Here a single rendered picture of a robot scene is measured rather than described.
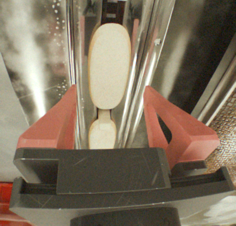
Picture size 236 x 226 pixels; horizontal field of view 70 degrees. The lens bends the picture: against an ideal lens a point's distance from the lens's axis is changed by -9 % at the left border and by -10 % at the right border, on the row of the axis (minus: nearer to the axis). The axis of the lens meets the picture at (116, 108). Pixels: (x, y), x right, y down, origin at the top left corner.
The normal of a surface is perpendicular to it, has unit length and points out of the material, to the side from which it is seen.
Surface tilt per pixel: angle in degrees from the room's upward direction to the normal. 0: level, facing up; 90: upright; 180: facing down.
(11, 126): 0
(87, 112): 0
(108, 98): 8
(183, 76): 0
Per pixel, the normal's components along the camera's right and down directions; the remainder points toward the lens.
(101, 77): 0.04, 0.63
